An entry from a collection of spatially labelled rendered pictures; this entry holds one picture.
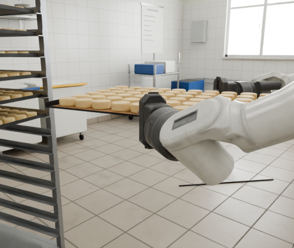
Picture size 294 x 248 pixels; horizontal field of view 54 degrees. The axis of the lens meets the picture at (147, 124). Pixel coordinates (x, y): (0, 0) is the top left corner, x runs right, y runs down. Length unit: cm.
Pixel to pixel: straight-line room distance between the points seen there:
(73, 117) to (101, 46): 152
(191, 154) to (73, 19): 419
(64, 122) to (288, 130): 341
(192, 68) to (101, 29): 237
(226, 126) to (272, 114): 6
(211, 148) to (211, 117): 7
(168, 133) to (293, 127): 17
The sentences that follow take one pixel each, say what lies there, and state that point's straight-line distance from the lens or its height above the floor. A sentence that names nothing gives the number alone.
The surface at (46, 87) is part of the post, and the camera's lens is 139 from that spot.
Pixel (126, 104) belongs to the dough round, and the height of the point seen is 102.
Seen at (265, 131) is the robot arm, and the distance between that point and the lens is 39.
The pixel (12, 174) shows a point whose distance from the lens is 172.
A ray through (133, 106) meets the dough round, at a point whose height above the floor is 102.
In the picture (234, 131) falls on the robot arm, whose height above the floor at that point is 105.
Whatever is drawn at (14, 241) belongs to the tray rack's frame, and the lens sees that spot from 183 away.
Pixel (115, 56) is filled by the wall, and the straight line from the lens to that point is 502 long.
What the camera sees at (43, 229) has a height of 23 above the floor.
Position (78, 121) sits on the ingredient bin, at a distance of 379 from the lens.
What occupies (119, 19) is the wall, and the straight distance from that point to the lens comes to 511.
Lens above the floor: 115
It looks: 14 degrees down
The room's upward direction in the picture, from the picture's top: straight up
